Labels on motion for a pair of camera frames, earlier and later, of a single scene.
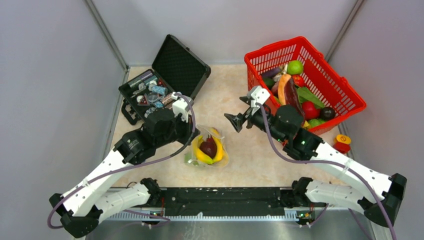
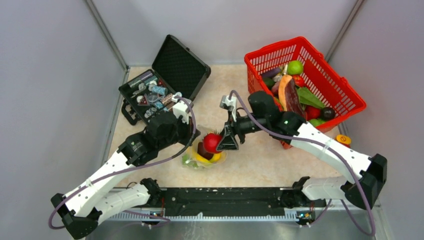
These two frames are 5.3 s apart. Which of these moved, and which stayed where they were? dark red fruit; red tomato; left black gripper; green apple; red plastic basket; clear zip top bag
Moved: dark red fruit; red tomato
Stayed: red plastic basket; green apple; left black gripper; clear zip top bag
